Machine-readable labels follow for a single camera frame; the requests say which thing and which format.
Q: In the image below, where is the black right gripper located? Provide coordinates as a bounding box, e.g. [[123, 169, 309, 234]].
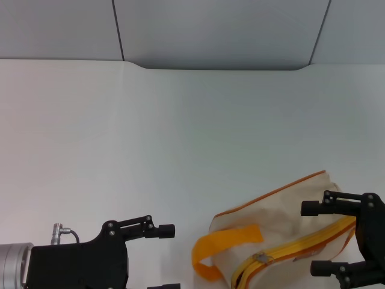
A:
[[301, 190, 385, 289]]

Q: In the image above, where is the beige food bag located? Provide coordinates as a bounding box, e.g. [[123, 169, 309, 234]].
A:
[[192, 170, 359, 289]]

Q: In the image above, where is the left gripper cable with connector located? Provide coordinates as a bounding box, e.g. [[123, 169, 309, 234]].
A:
[[53, 222, 81, 244]]

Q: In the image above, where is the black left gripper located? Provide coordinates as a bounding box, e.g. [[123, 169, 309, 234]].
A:
[[26, 214, 182, 289]]

